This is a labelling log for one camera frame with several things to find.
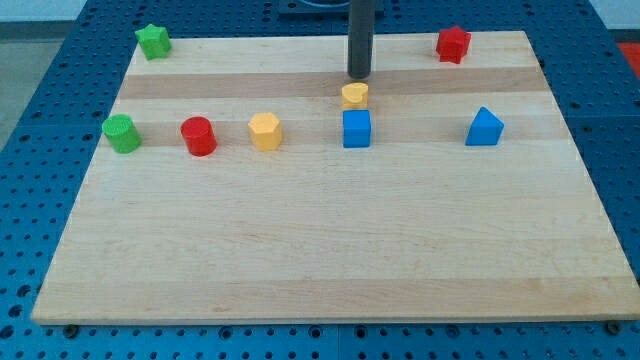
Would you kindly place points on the yellow heart block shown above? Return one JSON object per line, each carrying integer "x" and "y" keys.
{"x": 355, "y": 96}

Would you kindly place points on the blue cube block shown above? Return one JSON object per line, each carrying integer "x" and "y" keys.
{"x": 356, "y": 128}

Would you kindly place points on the yellow hexagon block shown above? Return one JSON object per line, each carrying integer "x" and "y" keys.
{"x": 265, "y": 131}

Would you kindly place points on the wooden board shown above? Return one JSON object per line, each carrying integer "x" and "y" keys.
{"x": 417, "y": 227}

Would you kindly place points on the red cylinder block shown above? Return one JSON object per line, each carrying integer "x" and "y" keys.
{"x": 198, "y": 135}

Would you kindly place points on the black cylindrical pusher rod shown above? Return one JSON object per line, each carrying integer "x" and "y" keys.
{"x": 360, "y": 38}

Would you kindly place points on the blue triangular prism block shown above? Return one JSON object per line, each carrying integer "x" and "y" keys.
{"x": 485, "y": 130}

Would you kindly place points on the red star block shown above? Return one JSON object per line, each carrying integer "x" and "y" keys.
{"x": 453, "y": 44}

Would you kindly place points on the green cylinder block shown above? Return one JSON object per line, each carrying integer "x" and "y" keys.
{"x": 121, "y": 133}

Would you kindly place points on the green star block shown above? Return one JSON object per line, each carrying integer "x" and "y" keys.
{"x": 154, "y": 41}

